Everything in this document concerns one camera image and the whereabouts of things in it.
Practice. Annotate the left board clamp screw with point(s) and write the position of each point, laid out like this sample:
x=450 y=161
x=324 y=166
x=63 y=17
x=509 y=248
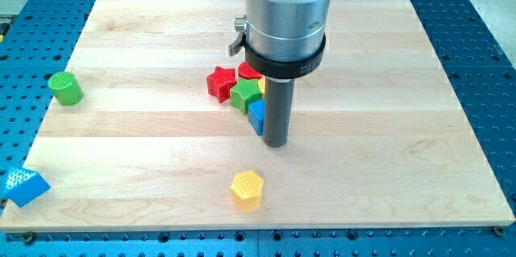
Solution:
x=28 y=238

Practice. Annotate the blue triangle block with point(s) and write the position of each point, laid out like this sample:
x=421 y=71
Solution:
x=23 y=185

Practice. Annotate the green star block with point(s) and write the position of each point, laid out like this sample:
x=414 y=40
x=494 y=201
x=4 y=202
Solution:
x=245 y=92

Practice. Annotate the green cylinder block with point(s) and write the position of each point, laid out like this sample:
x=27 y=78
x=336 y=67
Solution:
x=65 y=88

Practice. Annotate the light wooden board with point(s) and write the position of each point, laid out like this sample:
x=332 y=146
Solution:
x=377 y=135

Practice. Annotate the right board clamp screw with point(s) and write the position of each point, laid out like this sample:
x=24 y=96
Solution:
x=498 y=231

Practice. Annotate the blue cube block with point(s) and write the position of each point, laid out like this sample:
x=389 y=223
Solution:
x=256 y=116

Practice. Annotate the red round block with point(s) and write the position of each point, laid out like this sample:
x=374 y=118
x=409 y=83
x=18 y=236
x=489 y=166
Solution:
x=246 y=71

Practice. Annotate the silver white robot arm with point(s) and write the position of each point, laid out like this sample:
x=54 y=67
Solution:
x=286 y=30

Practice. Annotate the small yellow block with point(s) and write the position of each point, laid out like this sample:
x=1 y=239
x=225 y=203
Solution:
x=261 y=85

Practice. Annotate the board clamp screw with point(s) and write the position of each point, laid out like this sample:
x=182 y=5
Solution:
x=498 y=231
x=28 y=238

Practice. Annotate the red star block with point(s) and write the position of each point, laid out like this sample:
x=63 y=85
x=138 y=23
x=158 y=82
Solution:
x=220 y=82

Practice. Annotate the yellow hexagon block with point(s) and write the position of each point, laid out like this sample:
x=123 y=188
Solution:
x=247 y=190

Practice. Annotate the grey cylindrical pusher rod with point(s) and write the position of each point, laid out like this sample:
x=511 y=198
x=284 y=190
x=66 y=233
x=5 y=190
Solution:
x=277 y=111

